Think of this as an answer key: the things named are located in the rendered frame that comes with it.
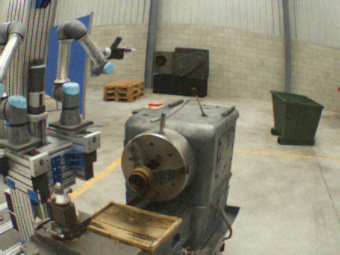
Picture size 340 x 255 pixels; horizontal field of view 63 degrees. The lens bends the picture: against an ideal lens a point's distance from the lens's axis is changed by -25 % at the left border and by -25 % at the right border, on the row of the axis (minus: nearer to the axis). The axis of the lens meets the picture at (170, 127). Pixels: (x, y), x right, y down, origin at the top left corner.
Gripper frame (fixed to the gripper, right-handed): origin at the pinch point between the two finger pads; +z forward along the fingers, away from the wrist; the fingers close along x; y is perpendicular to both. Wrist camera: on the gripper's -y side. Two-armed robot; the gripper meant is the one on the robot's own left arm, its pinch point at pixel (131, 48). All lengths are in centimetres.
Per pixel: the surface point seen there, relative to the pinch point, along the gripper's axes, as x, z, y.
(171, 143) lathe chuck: 94, -49, 25
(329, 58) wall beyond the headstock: -135, 987, -20
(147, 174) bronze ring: 95, -61, 35
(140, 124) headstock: 67, -42, 27
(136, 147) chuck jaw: 83, -57, 29
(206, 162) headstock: 100, -30, 35
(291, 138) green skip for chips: -26, 408, 149
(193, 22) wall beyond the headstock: -601, 734, -8
